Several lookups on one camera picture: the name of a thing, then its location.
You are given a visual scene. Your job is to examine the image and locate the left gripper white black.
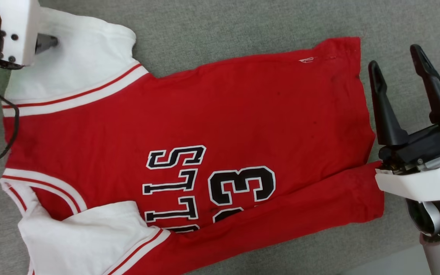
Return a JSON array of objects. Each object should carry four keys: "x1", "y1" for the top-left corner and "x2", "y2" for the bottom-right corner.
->
[{"x1": 0, "y1": 0, "x2": 59, "y2": 81}]

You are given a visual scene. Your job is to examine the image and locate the grey fabric sofa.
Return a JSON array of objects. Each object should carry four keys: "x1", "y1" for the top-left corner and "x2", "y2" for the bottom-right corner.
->
[{"x1": 0, "y1": 0, "x2": 440, "y2": 275}]

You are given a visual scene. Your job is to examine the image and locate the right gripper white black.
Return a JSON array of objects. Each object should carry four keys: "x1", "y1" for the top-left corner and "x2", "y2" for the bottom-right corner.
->
[{"x1": 368, "y1": 44, "x2": 440, "y2": 203}]

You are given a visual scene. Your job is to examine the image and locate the red white basketball jersey shirt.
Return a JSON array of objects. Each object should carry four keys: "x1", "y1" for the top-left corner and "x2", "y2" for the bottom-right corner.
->
[{"x1": 0, "y1": 7, "x2": 385, "y2": 275}]

